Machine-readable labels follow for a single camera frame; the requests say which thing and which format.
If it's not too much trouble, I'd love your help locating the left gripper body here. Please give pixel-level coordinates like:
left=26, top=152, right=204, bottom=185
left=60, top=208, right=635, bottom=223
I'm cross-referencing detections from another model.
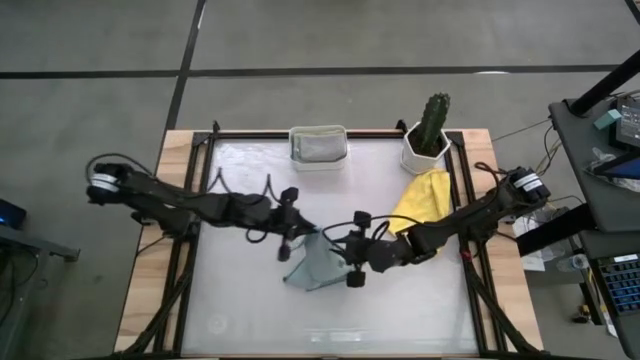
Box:
left=272, top=187, right=306, bottom=262

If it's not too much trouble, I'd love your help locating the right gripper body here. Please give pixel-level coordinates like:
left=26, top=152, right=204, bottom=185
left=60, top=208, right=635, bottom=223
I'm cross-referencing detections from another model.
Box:
left=344, top=211, right=374, bottom=289

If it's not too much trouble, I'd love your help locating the light blue microfiber towel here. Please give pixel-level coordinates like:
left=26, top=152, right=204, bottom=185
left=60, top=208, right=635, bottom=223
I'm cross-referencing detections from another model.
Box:
left=282, top=228, right=355, bottom=293

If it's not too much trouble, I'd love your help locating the yellow microfiber towel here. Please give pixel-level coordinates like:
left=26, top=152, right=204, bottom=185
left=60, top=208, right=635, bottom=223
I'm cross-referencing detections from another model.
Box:
left=387, top=168, right=452, bottom=254

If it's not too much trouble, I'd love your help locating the green microfiber towel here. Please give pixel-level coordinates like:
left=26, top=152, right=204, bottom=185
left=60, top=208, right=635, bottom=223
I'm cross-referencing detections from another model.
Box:
left=291, top=127, right=348, bottom=164

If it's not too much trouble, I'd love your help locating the white plastic bin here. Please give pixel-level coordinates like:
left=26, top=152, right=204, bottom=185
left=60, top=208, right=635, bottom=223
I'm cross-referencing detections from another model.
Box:
left=288, top=124, right=350, bottom=173

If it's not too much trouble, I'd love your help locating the white glossy table mat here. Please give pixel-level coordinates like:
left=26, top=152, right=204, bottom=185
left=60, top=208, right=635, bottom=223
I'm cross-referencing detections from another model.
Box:
left=180, top=137, right=482, bottom=357

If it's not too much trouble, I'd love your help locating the green cactus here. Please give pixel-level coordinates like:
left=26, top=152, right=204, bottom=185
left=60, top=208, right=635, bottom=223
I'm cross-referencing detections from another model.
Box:
left=417, top=92, right=451, bottom=156

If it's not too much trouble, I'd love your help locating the white paper sheet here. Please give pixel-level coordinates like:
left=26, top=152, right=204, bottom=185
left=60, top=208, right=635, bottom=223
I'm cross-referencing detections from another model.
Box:
left=512, top=214, right=547, bottom=274

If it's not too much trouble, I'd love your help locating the black crossbeam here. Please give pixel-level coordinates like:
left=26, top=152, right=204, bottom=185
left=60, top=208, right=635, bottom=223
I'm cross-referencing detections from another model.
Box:
left=514, top=202, right=596, bottom=257

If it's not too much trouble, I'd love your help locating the clear plastic bottle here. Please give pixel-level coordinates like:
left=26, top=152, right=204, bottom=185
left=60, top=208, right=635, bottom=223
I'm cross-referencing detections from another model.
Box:
left=556, top=253, right=591, bottom=274

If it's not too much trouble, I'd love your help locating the grey side cart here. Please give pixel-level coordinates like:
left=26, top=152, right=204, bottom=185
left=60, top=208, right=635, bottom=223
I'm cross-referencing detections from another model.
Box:
left=547, top=97, right=640, bottom=236

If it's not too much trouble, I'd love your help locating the clear plastic bag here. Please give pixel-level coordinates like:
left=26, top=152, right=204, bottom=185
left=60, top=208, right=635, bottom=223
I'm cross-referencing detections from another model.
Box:
left=588, top=146, right=640, bottom=194

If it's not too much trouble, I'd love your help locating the grey metal stand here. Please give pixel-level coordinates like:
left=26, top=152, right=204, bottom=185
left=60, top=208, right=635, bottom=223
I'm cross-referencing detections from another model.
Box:
left=0, top=223, right=81, bottom=360

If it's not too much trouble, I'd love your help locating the small teal box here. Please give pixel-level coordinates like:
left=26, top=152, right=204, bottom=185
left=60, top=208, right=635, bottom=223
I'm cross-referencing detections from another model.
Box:
left=593, top=108, right=623, bottom=131

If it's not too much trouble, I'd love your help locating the blue screen tablet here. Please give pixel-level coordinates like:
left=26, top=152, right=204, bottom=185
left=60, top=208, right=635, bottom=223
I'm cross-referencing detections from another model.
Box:
left=593, top=153, right=640, bottom=181

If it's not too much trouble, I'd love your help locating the laptop with backlit keyboard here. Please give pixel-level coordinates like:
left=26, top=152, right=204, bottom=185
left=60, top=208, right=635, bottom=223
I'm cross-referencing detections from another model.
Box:
left=589, top=252, right=640, bottom=360

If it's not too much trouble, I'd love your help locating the black stand pole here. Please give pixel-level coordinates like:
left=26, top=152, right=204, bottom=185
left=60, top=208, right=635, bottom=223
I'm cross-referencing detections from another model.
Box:
left=569, top=48, right=640, bottom=119

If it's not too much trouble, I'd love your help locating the black device with blue light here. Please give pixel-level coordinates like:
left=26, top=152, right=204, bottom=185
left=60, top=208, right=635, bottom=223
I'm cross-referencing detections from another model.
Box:
left=0, top=198, right=28, bottom=231

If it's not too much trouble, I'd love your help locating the black tablet screen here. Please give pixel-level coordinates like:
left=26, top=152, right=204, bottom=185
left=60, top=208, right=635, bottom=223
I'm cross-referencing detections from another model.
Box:
left=613, top=97, right=640, bottom=151

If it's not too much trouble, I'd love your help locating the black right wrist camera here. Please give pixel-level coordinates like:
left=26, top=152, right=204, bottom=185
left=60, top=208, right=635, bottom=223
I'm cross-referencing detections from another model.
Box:
left=345, top=237, right=372, bottom=265

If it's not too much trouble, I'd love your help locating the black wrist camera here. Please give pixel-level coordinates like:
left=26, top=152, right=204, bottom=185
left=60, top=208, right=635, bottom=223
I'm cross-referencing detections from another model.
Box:
left=345, top=237, right=372, bottom=265
left=277, top=212, right=301, bottom=236

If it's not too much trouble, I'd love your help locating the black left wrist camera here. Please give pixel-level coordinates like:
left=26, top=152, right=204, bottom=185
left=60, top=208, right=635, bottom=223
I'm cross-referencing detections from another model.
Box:
left=277, top=212, right=301, bottom=236

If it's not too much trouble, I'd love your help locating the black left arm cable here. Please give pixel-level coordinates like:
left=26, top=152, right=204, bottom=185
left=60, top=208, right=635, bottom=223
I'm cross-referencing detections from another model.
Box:
left=85, top=152, right=301, bottom=246

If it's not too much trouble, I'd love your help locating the thin grey cable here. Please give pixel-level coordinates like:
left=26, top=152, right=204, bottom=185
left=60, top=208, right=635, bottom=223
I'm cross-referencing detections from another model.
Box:
left=492, top=118, right=552, bottom=144

